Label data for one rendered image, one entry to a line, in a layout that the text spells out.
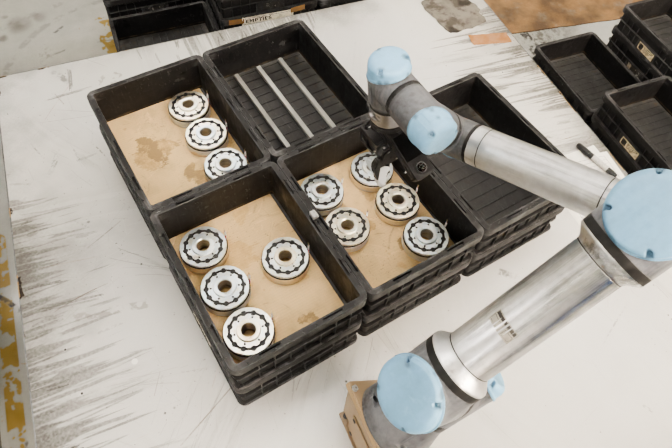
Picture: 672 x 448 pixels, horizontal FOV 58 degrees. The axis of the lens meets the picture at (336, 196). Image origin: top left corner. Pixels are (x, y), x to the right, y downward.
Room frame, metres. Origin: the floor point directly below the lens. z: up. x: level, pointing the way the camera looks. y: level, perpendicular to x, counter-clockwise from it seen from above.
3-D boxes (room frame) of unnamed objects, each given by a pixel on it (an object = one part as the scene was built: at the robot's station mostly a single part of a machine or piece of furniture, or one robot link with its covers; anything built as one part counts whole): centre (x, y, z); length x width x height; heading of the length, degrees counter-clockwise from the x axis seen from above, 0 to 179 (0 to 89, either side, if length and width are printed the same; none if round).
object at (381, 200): (0.81, -0.14, 0.86); 0.10 x 0.10 x 0.01
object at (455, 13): (1.75, -0.34, 0.71); 0.22 x 0.19 x 0.01; 26
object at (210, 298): (0.55, 0.21, 0.86); 0.10 x 0.10 x 0.01
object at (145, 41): (1.88, 0.74, 0.26); 0.40 x 0.30 x 0.23; 116
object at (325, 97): (1.10, 0.15, 0.87); 0.40 x 0.30 x 0.11; 36
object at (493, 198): (0.95, -0.33, 0.87); 0.40 x 0.30 x 0.11; 36
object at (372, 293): (0.77, -0.09, 0.92); 0.40 x 0.30 x 0.02; 36
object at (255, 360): (0.60, 0.15, 0.92); 0.40 x 0.30 x 0.02; 36
